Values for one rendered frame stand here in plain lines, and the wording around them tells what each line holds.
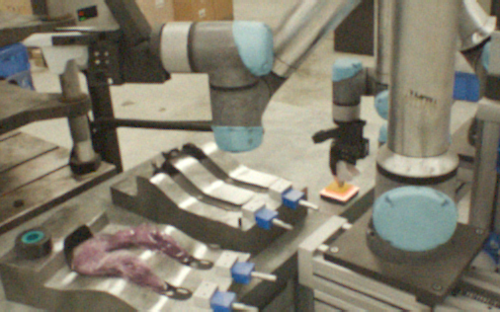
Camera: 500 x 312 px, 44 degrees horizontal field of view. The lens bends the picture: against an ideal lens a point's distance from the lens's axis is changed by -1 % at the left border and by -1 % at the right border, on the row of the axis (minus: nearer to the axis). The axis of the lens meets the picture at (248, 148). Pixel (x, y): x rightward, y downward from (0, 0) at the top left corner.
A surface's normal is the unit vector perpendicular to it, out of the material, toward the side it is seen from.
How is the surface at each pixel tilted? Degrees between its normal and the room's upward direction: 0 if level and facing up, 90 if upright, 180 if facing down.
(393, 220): 97
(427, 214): 97
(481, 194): 90
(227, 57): 90
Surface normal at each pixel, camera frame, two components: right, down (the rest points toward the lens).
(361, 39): -0.57, 0.38
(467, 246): -0.07, -0.90
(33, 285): -0.37, 0.42
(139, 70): -0.22, 0.30
